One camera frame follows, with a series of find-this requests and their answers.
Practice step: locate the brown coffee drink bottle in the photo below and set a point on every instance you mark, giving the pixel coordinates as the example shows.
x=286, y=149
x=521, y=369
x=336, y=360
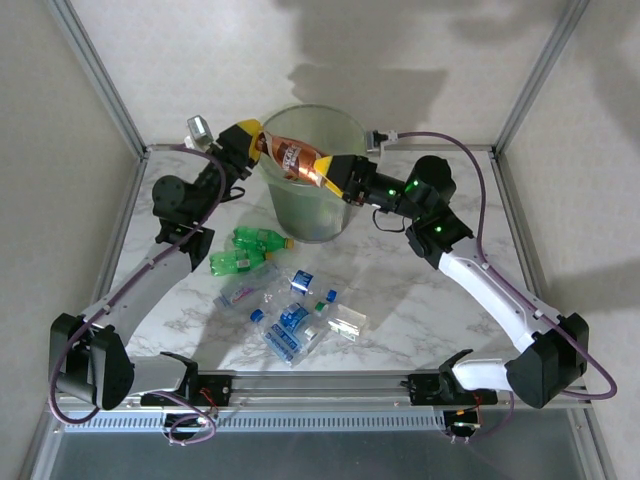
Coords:
x=290, y=155

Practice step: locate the green bottle with small label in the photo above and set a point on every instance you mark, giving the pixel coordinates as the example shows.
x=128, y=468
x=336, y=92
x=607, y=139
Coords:
x=230, y=262

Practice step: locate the clear bottle round blue logo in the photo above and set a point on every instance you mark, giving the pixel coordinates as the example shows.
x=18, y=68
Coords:
x=301, y=280

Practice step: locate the clear bottle small blue cap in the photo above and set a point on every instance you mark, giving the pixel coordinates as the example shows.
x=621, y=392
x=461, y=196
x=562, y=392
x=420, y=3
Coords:
x=331, y=296

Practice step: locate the clear bottle pink label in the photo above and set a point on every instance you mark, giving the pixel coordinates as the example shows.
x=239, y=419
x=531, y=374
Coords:
x=240, y=297

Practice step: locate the square clear bottle green label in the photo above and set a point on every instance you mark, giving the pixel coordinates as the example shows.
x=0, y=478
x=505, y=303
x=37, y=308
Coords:
x=345, y=324

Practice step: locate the clear bottle dark blue label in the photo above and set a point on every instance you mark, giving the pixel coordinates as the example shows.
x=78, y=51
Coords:
x=295, y=315

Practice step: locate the clear bottle white cap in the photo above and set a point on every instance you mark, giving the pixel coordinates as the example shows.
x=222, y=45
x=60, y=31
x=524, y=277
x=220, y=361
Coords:
x=311, y=332

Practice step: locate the crushed bottle long blue label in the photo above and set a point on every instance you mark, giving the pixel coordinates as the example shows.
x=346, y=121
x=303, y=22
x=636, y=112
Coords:
x=282, y=342

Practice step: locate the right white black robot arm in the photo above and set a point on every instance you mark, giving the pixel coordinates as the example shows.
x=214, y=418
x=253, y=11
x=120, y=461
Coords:
x=485, y=285

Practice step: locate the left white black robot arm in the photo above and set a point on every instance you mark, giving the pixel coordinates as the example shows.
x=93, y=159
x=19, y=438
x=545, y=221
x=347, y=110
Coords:
x=135, y=295

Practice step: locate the mesh bin with green liner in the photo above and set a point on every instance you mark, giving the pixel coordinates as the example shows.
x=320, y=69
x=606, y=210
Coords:
x=310, y=220

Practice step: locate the green bottle yellow cap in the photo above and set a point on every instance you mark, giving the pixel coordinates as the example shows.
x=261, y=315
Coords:
x=255, y=237

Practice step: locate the grey metal panel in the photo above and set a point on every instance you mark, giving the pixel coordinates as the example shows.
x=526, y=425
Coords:
x=320, y=460

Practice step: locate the aluminium frame side bar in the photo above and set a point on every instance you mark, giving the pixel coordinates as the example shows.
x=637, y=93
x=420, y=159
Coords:
x=131, y=200
x=520, y=240

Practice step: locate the aluminium frame cross bar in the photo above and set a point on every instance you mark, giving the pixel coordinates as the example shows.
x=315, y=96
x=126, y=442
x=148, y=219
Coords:
x=160, y=148

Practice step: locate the aluminium frame post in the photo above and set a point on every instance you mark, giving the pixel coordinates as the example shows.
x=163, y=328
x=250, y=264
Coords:
x=100, y=80
x=540, y=75

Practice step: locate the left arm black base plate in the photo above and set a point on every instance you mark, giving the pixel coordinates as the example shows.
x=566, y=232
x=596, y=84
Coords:
x=220, y=387

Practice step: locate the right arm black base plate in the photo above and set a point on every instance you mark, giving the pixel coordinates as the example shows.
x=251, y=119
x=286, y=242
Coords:
x=422, y=387

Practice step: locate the aluminium mounting rail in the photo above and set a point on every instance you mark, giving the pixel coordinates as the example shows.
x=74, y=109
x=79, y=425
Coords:
x=320, y=390

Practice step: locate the aluminium frame leg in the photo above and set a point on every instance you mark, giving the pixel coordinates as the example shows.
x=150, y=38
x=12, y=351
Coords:
x=42, y=450
x=595, y=445

